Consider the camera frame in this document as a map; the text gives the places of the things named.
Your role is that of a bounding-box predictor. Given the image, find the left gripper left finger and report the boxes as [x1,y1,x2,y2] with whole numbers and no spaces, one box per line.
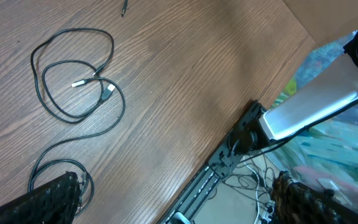
[0,172,81,224]

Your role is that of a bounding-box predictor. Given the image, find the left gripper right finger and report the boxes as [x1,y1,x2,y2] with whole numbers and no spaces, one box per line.
[270,170,358,224]

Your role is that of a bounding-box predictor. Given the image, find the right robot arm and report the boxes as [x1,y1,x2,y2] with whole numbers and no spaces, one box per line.
[226,31,358,155]

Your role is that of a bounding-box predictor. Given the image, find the loose wires under table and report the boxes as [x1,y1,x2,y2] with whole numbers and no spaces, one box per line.
[209,149,279,224]

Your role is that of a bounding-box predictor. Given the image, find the cardboard wall panel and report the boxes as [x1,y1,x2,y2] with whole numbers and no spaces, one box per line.
[283,0,358,47]

